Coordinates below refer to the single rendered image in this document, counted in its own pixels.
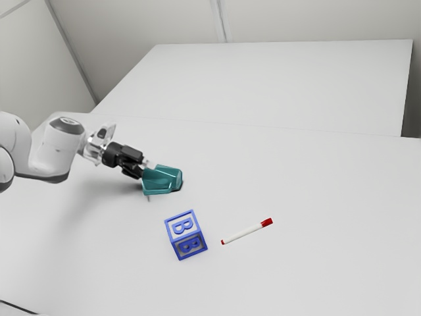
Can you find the blue letter block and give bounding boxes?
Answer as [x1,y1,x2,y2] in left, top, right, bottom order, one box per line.
[164,209,209,261]

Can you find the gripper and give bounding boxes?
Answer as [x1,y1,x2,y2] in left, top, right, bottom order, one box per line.
[101,142,157,180]

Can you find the teal faceted mug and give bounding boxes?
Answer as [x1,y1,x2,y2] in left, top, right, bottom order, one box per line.
[141,163,183,196]

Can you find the white marker with red cap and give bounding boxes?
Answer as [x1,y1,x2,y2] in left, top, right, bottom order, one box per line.
[220,217,274,246]

